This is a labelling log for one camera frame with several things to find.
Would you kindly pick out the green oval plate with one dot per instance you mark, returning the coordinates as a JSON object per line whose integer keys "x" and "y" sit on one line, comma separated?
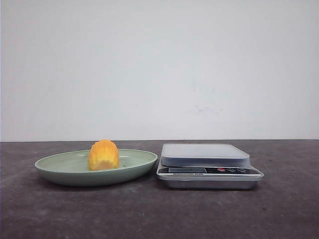
{"x": 71, "y": 168}

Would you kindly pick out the silver digital kitchen scale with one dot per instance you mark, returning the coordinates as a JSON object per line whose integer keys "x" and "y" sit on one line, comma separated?
{"x": 206, "y": 166}

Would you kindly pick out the yellow corn cob piece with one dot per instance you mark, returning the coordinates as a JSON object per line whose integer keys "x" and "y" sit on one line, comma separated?
{"x": 103, "y": 155}

